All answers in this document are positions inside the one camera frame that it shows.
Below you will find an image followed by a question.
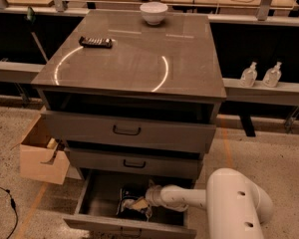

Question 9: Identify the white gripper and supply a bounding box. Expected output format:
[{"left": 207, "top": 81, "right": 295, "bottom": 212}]
[{"left": 131, "top": 179, "right": 165, "bottom": 211}]

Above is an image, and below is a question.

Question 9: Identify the black white snack bag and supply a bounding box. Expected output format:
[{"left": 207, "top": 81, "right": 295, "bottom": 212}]
[{"left": 116, "top": 183, "right": 152, "bottom": 221}]

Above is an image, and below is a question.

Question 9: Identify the grey bottom drawer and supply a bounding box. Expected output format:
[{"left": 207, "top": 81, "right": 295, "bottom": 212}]
[{"left": 63, "top": 170, "right": 196, "bottom": 239}]

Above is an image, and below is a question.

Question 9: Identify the grey drawer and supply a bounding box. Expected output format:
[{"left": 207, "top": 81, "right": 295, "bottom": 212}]
[
  {"left": 63, "top": 170, "right": 196, "bottom": 239},
  {"left": 65, "top": 148, "right": 201, "bottom": 179},
  {"left": 42, "top": 111, "right": 215, "bottom": 153}
]

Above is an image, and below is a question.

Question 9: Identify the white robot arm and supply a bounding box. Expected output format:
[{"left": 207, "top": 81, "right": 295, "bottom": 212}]
[{"left": 129, "top": 168, "right": 273, "bottom": 239}]

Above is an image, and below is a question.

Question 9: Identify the grey middle drawer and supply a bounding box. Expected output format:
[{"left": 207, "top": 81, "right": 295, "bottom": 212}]
[{"left": 65, "top": 148, "right": 201, "bottom": 179}]

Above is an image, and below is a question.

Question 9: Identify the grey top drawer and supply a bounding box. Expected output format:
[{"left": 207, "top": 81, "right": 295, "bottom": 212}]
[{"left": 42, "top": 111, "right": 215, "bottom": 153}]

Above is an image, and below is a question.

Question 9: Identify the grey drawer cabinet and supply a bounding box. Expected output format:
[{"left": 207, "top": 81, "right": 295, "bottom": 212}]
[{"left": 31, "top": 9, "right": 227, "bottom": 184}]

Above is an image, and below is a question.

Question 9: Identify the cardboard box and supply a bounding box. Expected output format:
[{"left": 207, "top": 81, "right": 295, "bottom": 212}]
[{"left": 16, "top": 108, "right": 70, "bottom": 185}]

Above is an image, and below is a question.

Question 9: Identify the left clear pump bottle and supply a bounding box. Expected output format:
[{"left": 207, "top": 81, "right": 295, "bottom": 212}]
[{"left": 240, "top": 62, "right": 257, "bottom": 88}]

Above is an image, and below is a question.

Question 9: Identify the clear pump bottle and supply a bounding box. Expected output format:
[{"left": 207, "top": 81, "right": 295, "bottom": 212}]
[
  {"left": 240, "top": 62, "right": 257, "bottom": 88},
  {"left": 262, "top": 62, "right": 282, "bottom": 88}
]

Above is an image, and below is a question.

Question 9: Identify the black remote control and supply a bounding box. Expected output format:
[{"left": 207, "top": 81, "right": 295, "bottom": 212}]
[{"left": 79, "top": 37, "right": 113, "bottom": 49}]

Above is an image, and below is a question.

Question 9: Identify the right clear pump bottle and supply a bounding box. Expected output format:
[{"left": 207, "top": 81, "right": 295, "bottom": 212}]
[{"left": 262, "top": 62, "right": 282, "bottom": 88}]

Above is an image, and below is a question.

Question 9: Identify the white ceramic bowl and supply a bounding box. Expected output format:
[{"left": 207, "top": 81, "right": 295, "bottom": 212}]
[{"left": 140, "top": 2, "right": 168, "bottom": 25}]

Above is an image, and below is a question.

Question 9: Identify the black floor cable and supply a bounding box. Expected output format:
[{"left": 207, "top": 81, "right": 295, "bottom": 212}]
[{"left": 0, "top": 185, "right": 19, "bottom": 239}]

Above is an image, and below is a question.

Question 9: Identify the grey metal rail shelf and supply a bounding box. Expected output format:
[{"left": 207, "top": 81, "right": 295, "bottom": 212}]
[{"left": 0, "top": 62, "right": 299, "bottom": 107}]

